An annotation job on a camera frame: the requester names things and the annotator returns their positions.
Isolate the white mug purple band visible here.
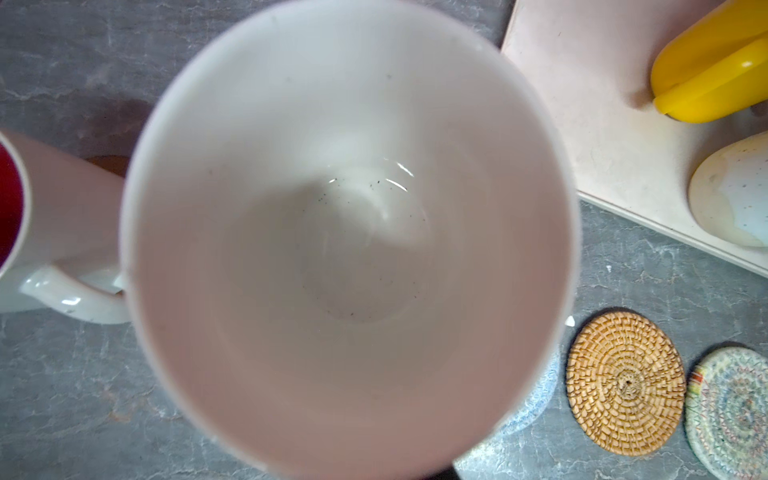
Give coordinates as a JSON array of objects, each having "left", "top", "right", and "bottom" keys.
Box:
[{"left": 120, "top": 1, "right": 581, "bottom": 479}]

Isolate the grey round coaster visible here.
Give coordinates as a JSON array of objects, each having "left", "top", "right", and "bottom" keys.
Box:
[{"left": 499, "top": 351, "right": 561, "bottom": 434}]

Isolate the brown woven rattan coaster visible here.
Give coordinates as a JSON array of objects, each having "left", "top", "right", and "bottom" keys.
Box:
[{"left": 565, "top": 308, "right": 687, "bottom": 457}]

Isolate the white mug red inside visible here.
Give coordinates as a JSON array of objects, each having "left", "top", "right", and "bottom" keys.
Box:
[{"left": 1, "top": 129, "right": 130, "bottom": 325}]

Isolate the beige woven spiral coaster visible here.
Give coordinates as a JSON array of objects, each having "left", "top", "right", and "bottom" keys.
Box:
[{"left": 685, "top": 347, "right": 767, "bottom": 479}]

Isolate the amber round coaster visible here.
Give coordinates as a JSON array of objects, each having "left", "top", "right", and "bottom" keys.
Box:
[{"left": 86, "top": 155, "right": 130, "bottom": 178}]

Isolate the beige serving tray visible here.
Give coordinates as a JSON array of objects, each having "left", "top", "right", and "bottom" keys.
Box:
[{"left": 502, "top": 1, "right": 767, "bottom": 275}]

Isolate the white mug centre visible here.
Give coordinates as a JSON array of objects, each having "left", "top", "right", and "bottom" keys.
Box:
[{"left": 688, "top": 132, "right": 767, "bottom": 248}]

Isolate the yellow mug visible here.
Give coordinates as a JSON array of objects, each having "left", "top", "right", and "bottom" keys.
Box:
[{"left": 650, "top": 0, "right": 767, "bottom": 124}]

